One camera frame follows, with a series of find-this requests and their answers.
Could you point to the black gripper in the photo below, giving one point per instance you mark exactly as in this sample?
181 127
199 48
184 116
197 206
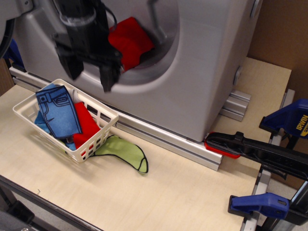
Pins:
86 41

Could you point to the red felt cloth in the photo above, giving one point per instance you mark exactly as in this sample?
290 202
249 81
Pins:
131 41
88 126

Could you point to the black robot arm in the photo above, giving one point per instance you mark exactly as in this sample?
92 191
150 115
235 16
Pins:
79 8

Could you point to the grey toy washing machine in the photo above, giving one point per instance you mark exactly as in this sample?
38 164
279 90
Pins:
179 86

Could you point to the washing machine door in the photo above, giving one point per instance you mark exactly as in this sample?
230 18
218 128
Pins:
9 11

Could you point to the white plastic basket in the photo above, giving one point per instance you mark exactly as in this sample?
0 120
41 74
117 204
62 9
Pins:
73 93

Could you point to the blue felt jeans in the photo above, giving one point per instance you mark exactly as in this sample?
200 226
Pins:
58 111

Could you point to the red felt cloth in basket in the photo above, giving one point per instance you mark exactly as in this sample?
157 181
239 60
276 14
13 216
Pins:
88 126

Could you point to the light blue felt cloth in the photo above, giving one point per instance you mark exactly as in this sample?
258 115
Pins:
40 122

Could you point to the green felt sock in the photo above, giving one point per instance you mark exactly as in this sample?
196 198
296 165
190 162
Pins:
125 151

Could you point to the short aluminium profile block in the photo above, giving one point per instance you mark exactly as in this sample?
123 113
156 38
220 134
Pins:
236 105

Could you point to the black red bar clamp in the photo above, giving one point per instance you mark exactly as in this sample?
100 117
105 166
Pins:
273 158

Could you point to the blue Irwin clamp upper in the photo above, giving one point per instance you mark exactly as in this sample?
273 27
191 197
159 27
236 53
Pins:
293 119

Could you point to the blue clamp lower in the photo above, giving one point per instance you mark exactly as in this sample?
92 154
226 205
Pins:
267 204

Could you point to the aluminium rail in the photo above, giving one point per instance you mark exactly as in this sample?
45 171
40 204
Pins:
168 144

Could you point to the black metal table frame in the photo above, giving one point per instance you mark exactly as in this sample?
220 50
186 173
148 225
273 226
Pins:
23 210

